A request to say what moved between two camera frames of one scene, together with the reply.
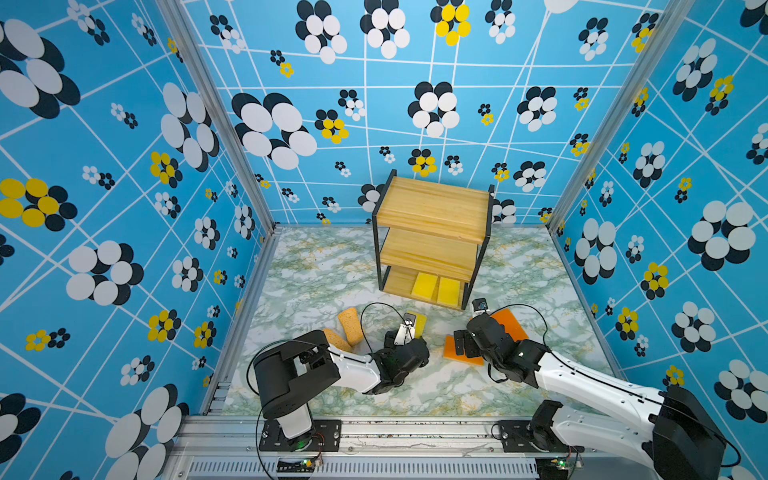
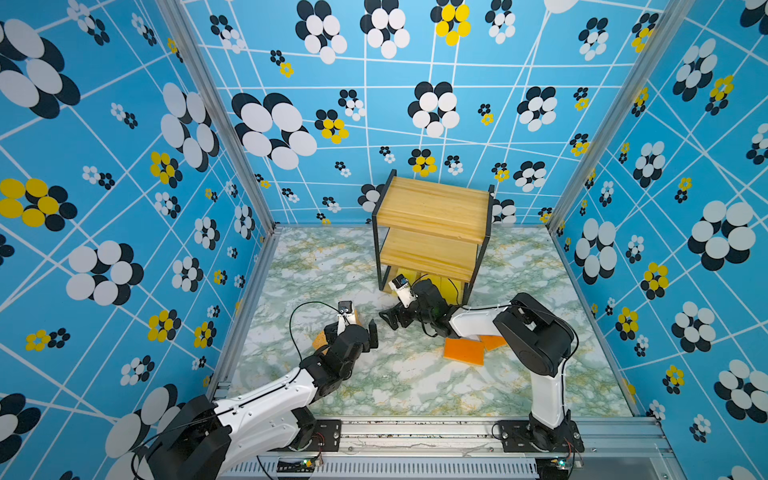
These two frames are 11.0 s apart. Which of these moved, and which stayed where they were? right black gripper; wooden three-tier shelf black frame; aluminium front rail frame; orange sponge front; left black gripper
Moved: right black gripper; left black gripper
Stayed: wooden three-tier shelf black frame; orange sponge front; aluminium front rail frame
